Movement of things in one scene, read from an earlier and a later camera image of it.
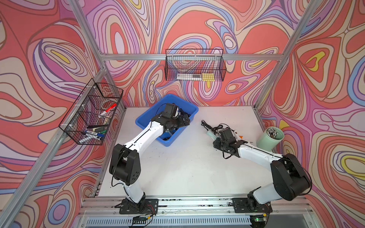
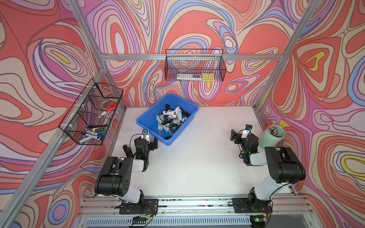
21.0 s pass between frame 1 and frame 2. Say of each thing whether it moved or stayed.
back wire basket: stayed
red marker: stayed
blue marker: stayed
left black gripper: moved
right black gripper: moved
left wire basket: stayed
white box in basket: stayed
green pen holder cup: stayed
